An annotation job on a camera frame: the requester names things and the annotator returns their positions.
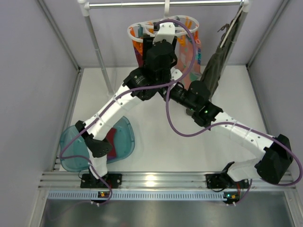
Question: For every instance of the teal plastic basin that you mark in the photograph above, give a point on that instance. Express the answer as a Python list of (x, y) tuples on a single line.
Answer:
[(124, 142)]

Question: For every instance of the grey slotted cable duct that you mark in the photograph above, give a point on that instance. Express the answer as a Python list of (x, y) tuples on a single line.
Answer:
[(142, 195)]

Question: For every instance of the maroon purple orange hanging sock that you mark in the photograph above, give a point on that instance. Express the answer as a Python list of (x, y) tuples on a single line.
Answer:
[(138, 50)]

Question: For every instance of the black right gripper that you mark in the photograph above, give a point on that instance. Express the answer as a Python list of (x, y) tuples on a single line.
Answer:
[(164, 92)]

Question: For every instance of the olive green hanging garment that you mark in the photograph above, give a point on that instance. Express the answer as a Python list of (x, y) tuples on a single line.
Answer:
[(218, 60)]

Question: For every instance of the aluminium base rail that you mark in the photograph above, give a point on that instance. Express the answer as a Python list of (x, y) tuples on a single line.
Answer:
[(140, 173)]

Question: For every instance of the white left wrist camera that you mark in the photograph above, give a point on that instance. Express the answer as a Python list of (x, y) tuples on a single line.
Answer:
[(166, 32)]

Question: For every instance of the white clip hanger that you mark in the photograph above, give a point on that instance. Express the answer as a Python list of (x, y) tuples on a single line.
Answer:
[(183, 25)]

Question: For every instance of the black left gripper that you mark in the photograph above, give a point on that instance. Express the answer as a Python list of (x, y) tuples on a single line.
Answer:
[(147, 44)]

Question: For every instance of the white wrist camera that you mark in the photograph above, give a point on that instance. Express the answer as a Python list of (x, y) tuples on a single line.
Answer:
[(166, 32), (175, 74)]

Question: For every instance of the pink patterned sock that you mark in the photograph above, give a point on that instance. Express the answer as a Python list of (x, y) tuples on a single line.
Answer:
[(184, 60)]

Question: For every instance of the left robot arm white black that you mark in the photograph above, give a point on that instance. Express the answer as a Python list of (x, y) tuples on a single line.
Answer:
[(140, 85)]

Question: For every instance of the white garment hanger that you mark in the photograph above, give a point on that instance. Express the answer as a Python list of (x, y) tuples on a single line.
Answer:
[(230, 26)]

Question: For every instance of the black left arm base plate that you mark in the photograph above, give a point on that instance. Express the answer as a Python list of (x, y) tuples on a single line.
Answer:
[(88, 181)]

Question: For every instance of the silver clothes rack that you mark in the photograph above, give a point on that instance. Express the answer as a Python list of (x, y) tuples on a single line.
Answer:
[(85, 7)]

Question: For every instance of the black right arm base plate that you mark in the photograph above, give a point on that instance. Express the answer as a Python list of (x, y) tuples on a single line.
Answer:
[(223, 181)]

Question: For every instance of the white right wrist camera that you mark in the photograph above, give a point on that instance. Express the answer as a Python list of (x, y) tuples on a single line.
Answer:
[(175, 74)]

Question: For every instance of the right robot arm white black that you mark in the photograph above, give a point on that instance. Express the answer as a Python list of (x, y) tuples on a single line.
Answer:
[(271, 158)]

